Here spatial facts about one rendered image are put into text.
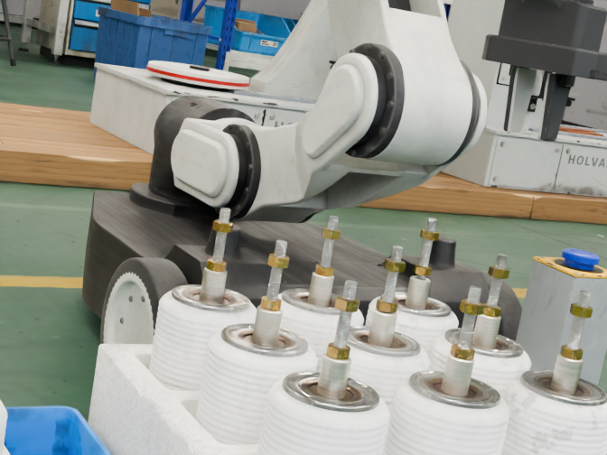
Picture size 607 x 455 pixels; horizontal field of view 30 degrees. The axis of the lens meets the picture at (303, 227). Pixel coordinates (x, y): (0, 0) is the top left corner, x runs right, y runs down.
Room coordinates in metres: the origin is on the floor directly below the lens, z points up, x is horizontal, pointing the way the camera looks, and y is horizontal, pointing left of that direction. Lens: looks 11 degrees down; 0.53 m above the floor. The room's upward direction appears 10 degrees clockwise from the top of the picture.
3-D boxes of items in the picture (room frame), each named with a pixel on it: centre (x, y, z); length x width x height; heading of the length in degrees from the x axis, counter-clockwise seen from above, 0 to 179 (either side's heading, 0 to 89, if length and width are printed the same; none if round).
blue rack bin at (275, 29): (6.30, 0.49, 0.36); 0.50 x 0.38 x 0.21; 33
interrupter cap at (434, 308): (1.14, -0.13, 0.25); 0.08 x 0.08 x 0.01
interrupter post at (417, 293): (1.14, -0.13, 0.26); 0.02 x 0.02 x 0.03
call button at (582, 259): (1.19, -0.30, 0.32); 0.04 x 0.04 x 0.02
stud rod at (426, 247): (1.14, -0.13, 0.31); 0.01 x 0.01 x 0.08
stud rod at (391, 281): (0.98, -0.09, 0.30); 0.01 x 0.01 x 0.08
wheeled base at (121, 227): (1.70, 0.08, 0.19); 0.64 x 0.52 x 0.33; 32
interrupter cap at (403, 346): (0.98, -0.09, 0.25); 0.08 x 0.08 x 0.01
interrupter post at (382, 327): (0.98, -0.09, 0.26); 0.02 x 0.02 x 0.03
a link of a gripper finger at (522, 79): (1.05, -0.17, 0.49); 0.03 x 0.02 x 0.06; 139
